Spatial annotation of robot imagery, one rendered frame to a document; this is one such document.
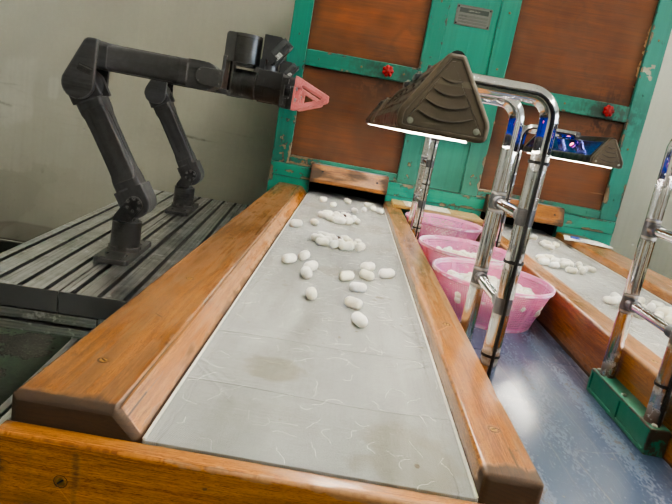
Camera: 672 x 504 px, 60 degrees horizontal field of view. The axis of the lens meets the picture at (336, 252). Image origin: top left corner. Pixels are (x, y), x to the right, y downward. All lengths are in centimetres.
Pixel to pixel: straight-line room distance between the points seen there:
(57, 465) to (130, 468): 6
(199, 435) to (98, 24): 286
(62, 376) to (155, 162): 264
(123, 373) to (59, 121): 279
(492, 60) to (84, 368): 196
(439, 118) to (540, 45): 188
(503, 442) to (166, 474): 32
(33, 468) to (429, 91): 46
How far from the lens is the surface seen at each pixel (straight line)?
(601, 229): 250
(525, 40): 238
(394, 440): 62
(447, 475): 59
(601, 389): 105
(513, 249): 78
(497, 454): 60
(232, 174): 314
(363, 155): 228
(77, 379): 61
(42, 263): 127
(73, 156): 333
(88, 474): 57
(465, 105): 53
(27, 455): 58
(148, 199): 131
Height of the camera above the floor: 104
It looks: 13 degrees down
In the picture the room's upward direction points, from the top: 10 degrees clockwise
